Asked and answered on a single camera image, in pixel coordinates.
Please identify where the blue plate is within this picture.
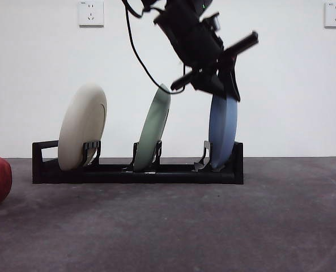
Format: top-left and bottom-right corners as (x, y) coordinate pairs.
(208, 93), (239, 172)

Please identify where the green plate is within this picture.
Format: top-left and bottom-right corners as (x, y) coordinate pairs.
(133, 83), (172, 172)

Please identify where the black plate rack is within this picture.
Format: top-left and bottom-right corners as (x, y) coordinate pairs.
(31, 140), (244, 185)

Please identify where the white plate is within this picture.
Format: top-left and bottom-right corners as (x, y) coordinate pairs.
(57, 83), (108, 171)

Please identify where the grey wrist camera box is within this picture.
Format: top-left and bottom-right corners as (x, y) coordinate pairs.
(205, 12), (222, 32)

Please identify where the black cable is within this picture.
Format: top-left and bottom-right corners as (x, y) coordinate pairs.
(121, 0), (187, 94)

